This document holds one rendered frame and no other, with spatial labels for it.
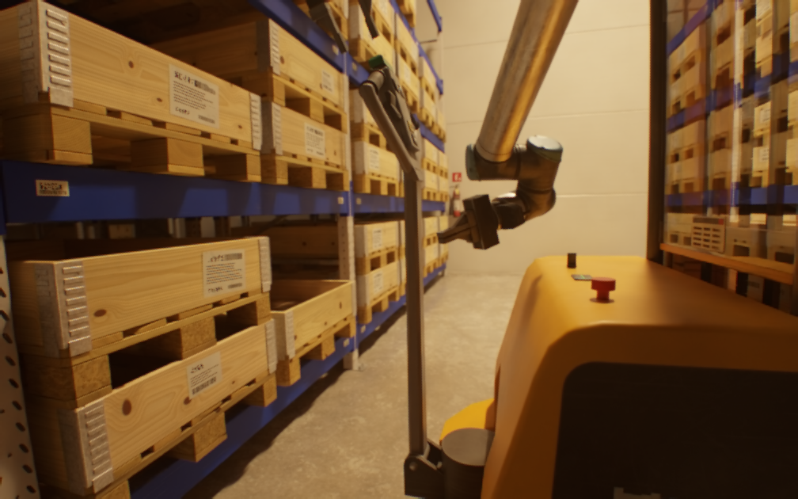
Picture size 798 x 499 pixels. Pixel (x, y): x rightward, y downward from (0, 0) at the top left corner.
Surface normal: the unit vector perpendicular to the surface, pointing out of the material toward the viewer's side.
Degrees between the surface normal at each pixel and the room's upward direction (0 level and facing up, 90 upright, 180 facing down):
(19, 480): 90
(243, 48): 90
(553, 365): 90
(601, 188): 90
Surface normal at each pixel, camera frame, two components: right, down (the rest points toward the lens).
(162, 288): 0.96, 0.00
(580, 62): -0.28, 0.10
